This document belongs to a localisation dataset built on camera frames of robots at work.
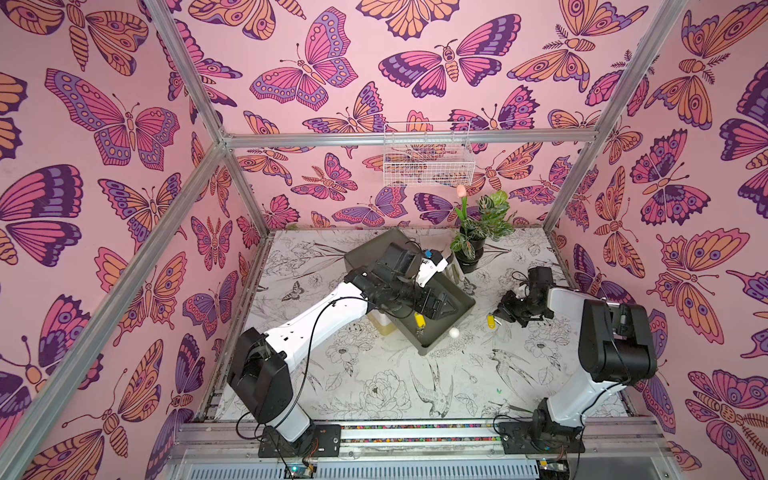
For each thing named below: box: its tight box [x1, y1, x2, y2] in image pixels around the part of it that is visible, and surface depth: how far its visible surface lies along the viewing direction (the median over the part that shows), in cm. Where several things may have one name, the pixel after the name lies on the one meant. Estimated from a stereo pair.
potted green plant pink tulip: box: [450, 185, 515, 274], surface depth 92 cm
